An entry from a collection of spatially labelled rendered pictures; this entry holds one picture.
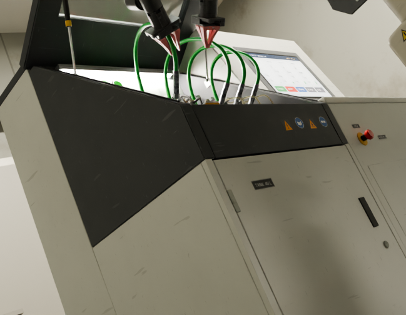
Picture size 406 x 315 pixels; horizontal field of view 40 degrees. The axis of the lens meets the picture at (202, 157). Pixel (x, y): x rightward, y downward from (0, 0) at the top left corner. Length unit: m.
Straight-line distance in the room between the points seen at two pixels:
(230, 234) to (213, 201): 0.09
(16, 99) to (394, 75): 3.13
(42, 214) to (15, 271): 2.06
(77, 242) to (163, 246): 0.41
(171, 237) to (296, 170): 0.41
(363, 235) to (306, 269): 0.33
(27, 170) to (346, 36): 3.29
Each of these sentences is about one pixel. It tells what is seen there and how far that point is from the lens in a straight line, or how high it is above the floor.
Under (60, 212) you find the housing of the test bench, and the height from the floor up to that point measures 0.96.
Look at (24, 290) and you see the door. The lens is 4.04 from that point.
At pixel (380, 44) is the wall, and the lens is 4.61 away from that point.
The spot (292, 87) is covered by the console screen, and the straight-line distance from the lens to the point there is 2.44.
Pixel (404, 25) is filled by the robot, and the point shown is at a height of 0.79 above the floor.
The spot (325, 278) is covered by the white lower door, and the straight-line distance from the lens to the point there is 1.51.
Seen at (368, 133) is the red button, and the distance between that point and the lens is 2.00.
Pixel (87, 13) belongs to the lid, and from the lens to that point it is 2.09.
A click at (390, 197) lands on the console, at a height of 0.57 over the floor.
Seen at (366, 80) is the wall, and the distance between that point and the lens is 4.69.
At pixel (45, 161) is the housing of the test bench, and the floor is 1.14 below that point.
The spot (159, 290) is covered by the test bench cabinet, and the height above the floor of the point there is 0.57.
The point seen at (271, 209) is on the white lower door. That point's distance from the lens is 1.46.
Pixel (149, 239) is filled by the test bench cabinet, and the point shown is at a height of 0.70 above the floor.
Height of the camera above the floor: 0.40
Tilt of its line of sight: 17 degrees up
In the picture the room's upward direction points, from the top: 24 degrees counter-clockwise
